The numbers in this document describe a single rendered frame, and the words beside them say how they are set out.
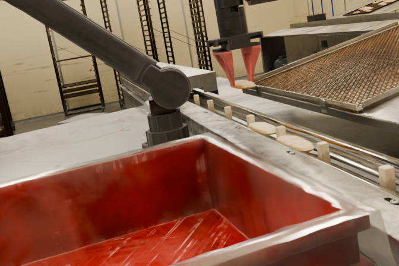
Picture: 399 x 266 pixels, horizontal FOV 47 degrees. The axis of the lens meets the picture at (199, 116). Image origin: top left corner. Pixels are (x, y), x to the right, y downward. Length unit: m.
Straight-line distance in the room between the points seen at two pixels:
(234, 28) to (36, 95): 7.13
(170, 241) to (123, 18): 7.47
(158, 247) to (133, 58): 0.46
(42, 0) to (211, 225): 0.55
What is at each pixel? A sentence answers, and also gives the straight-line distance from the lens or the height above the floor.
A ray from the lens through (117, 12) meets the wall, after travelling 7.95.
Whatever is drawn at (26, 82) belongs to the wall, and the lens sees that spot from 7.94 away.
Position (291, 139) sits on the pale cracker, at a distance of 0.76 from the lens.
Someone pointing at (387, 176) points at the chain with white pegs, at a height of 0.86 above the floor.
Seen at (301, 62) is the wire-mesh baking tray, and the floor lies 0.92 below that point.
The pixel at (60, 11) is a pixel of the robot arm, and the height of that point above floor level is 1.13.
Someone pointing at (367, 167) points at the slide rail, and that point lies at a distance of 0.63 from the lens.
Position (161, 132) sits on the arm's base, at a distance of 0.92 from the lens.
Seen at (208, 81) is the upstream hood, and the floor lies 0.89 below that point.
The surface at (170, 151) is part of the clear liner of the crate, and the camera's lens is 0.58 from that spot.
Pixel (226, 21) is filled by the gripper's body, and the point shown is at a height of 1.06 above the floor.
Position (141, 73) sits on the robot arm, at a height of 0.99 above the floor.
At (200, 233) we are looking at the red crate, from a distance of 0.56.
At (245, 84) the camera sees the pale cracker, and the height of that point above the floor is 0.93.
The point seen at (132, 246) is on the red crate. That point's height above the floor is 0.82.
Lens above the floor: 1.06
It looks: 11 degrees down
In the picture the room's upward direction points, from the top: 9 degrees counter-clockwise
